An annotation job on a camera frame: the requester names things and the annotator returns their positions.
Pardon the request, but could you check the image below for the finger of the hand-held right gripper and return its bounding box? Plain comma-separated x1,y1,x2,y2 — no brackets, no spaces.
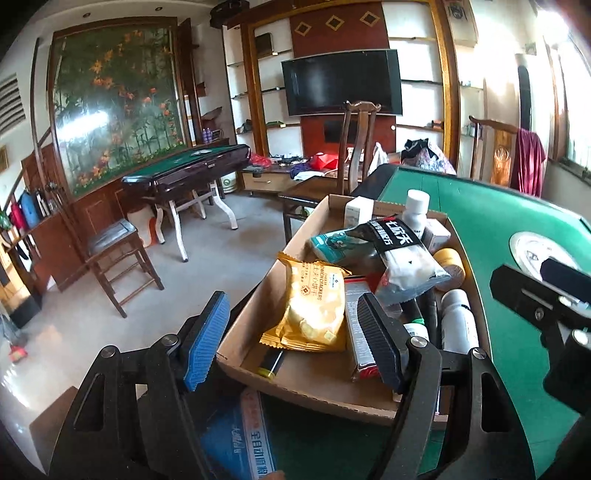
540,258,591,305
490,265,591,333

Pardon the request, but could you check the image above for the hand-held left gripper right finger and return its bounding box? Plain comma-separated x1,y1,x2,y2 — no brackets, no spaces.
356,292,536,480

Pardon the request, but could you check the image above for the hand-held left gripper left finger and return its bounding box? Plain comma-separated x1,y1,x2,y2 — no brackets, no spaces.
48,291,230,480

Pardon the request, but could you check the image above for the cardboard box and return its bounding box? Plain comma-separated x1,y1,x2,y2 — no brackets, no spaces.
216,194,492,425

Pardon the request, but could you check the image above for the yellow cracker packet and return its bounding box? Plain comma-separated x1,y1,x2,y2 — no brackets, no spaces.
259,251,352,352

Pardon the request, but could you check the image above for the teal tissue pack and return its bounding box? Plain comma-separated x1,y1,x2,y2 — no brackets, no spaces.
308,230,384,278

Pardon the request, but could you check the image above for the white bottle green label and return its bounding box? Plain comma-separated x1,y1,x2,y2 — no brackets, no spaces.
401,189,431,241

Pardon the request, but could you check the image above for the red grey box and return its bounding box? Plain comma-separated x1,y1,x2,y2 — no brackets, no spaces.
344,274,398,381

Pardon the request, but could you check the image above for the white bottle red label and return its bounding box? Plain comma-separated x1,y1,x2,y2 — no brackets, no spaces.
440,288,480,354

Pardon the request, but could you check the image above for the yellow tape roll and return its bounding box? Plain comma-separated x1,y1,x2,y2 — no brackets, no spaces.
431,248,467,291

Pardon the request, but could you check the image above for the black snack packet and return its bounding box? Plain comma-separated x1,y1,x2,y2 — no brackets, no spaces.
346,217,452,305

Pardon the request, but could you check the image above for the blue printed card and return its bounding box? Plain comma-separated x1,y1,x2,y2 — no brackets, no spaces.
198,388,287,480

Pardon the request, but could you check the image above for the pink white medicine box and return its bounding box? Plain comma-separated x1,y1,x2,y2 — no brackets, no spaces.
422,219,452,254

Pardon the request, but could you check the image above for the dark red cloth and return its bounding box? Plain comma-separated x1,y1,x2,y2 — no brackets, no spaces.
510,128,548,197

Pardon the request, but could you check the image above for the orange white plastic stool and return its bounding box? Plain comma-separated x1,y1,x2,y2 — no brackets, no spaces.
127,205,162,247

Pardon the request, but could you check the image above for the wooden armchair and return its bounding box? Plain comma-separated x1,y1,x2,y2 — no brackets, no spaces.
468,115,548,197

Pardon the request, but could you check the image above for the small white carton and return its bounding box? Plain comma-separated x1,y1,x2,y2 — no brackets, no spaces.
344,196,374,228

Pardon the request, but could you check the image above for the dark wooden chair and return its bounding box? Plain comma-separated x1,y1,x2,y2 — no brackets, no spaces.
55,185,164,319

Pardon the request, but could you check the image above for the pile of clothes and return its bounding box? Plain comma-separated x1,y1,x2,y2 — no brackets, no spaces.
401,137,458,175

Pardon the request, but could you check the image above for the low wooden cabinet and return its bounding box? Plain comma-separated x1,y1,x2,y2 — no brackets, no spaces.
242,161,324,195

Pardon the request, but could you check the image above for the wooden bench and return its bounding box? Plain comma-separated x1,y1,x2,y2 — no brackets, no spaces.
278,178,352,243

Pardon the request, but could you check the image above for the wooden sideboard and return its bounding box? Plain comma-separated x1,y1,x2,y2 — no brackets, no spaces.
0,210,88,301

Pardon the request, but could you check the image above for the green top mahjong table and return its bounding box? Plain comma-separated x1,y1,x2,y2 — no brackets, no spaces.
121,144,252,263

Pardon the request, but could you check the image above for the white plastic bag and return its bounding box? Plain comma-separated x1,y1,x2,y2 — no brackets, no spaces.
367,142,389,178

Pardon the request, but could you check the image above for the red broom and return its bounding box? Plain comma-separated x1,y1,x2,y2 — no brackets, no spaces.
7,314,28,363

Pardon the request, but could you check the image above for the flower mural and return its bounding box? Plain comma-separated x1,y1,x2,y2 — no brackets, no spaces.
48,21,190,197

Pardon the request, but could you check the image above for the black television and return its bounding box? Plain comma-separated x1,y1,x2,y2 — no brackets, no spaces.
281,48,403,117

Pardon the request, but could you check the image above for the white air vent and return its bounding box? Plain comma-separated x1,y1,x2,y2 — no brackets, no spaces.
0,76,26,134

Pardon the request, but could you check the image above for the window with wooden frame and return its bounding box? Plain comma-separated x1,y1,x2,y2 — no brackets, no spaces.
551,28,591,181

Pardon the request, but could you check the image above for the wooden wall shelf unit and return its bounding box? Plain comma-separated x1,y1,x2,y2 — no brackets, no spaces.
224,0,462,176

